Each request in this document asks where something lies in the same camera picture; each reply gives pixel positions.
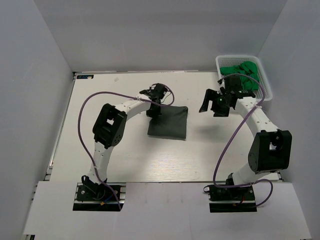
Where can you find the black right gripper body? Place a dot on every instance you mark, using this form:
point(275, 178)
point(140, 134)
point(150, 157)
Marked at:
point(220, 106)

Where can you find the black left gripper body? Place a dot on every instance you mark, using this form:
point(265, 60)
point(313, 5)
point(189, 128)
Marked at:
point(153, 112)

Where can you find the dark grey t-shirt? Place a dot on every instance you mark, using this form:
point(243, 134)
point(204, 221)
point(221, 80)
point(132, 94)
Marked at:
point(171, 124)

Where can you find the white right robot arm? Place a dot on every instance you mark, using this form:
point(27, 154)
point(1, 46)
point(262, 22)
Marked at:
point(271, 147)

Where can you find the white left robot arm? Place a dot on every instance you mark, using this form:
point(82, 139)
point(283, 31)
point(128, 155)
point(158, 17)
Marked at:
point(109, 127)

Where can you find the white plastic mesh basket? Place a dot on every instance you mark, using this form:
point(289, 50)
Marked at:
point(230, 60)

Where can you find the green t-shirt in basket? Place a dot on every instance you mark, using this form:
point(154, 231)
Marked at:
point(247, 68)

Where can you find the blue label sticker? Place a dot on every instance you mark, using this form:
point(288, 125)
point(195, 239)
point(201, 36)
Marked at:
point(85, 76)

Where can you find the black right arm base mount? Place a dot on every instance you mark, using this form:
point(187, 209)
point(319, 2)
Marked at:
point(231, 200)

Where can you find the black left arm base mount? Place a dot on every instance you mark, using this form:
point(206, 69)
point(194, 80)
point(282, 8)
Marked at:
point(85, 201)

